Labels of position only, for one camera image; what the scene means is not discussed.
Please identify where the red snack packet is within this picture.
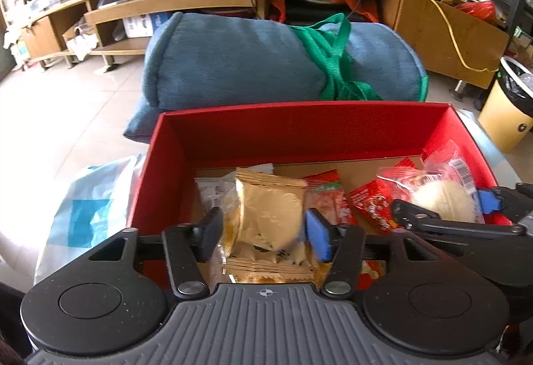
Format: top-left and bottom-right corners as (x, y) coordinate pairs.
(304, 169), (359, 226)
(347, 159), (425, 234)

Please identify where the white and blue carton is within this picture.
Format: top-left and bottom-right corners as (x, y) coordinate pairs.
(123, 13), (169, 38)

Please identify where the red cardboard box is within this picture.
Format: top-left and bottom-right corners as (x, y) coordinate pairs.
(126, 100), (515, 295)

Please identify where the green strap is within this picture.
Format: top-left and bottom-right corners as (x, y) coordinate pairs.
(289, 13), (429, 102)

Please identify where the silver snack packet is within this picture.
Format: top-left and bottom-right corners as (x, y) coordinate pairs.
(194, 163), (275, 224)

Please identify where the wooden television cabinet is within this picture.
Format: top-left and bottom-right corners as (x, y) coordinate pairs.
(19, 0), (511, 90)

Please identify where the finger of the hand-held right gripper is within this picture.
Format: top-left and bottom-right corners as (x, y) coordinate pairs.
(477, 182), (533, 224)
(390, 199), (526, 237)

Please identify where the gold snack packet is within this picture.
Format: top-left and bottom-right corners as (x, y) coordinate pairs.
(217, 167), (319, 284)

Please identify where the yellow trash bin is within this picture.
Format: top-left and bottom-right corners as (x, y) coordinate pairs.
(478, 56), (533, 153)

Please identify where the blue cushion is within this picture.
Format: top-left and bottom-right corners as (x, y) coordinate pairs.
(123, 98), (164, 145)

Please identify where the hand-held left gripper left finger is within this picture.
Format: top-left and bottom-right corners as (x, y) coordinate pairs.
(85, 207), (226, 301)

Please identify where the white and blue plastic bag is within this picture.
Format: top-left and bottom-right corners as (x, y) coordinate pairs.
(34, 153), (146, 286)

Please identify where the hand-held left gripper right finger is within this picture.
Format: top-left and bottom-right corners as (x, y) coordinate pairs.
(304, 209), (442, 300)

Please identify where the yellow cable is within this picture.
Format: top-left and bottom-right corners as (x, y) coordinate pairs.
(333, 0), (500, 72)

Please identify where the red plastic bag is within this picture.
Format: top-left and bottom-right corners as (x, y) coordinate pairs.
(456, 0), (498, 22)

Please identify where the clear packet with white bun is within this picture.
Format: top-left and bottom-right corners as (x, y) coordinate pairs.
(377, 140), (486, 224)

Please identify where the blue rolled blanket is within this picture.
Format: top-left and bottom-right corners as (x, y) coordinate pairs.
(142, 12), (429, 111)

